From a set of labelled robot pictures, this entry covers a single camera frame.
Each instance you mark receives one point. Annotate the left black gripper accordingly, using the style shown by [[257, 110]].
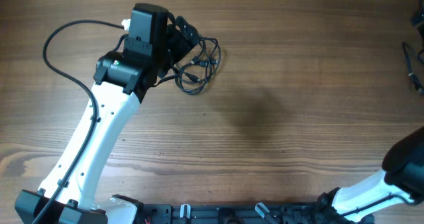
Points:
[[183, 45]]

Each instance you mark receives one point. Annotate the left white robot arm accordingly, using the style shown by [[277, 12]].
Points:
[[154, 40]]

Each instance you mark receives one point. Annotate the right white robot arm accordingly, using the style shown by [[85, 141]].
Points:
[[400, 180]]

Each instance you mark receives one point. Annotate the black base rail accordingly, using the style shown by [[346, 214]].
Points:
[[286, 213]]

